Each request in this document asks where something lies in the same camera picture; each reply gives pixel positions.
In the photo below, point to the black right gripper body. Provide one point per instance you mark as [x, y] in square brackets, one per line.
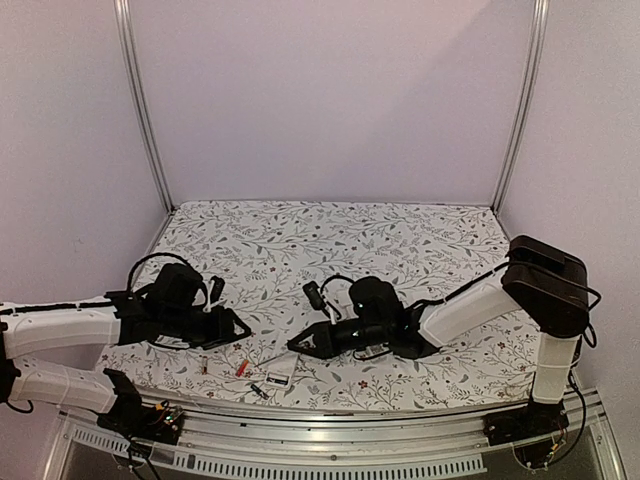
[333, 346]

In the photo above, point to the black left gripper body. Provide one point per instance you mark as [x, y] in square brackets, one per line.
[207, 335]

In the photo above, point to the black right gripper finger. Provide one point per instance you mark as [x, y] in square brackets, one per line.
[313, 352]
[308, 339]

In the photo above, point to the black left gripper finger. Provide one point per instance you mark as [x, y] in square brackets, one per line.
[230, 338]
[238, 325]

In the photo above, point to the red battery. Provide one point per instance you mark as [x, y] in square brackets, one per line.
[240, 372]

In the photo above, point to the white remote with logo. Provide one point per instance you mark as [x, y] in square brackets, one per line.
[280, 372]

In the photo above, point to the white remote with QR label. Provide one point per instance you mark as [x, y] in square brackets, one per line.
[374, 352]

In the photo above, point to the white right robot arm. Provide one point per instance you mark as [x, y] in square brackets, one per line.
[548, 284]

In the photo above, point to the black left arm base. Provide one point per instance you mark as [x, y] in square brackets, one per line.
[129, 417]

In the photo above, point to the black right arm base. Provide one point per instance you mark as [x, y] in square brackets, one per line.
[537, 431]

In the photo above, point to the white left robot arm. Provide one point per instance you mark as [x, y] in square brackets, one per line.
[177, 305]

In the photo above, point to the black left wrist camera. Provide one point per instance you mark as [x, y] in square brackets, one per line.
[216, 288]

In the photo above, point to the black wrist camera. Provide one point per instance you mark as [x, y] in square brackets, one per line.
[312, 292]
[216, 288]

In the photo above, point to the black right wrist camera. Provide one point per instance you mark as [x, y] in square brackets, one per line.
[312, 292]

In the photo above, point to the aluminium front rail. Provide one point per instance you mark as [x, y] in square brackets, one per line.
[221, 440]

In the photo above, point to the aluminium back left frame post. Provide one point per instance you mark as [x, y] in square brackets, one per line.
[141, 109]

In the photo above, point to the aluminium frame post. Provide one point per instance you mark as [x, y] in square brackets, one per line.
[530, 74]
[141, 109]

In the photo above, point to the aluminium back right frame post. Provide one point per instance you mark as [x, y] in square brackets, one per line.
[530, 74]

